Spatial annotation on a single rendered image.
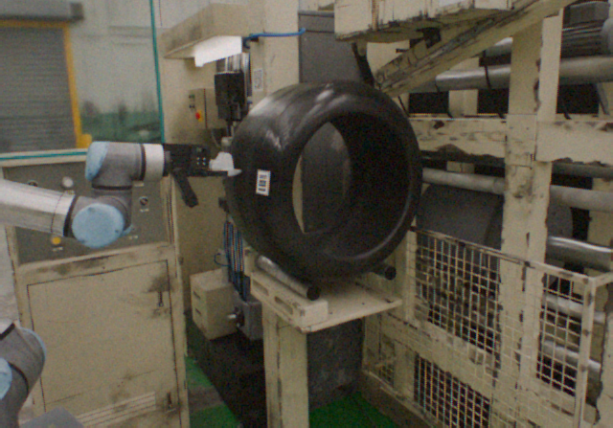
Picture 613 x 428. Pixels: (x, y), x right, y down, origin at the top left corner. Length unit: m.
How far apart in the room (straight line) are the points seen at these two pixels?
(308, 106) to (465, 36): 0.50
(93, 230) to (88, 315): 0.93
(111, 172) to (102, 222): 0.17
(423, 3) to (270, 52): 0.52
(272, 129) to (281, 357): 0.94
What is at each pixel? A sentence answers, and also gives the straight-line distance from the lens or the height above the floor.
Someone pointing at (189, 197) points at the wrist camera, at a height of 1.20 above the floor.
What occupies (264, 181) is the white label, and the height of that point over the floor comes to 1.23.
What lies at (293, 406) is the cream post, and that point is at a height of 0.28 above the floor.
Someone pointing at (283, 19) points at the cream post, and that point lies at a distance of 1.65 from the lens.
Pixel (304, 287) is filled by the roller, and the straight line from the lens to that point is 1.35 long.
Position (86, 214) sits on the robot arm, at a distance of 1.03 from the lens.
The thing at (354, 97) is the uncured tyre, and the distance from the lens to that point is 1.31.
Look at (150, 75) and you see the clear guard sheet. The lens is 1.87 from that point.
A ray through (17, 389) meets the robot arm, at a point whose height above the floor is 0.84.
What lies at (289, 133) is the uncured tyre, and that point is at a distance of 1.21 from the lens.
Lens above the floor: 1.42
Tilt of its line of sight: 11 degrees down
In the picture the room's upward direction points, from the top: 2 degrees counter-clockwise
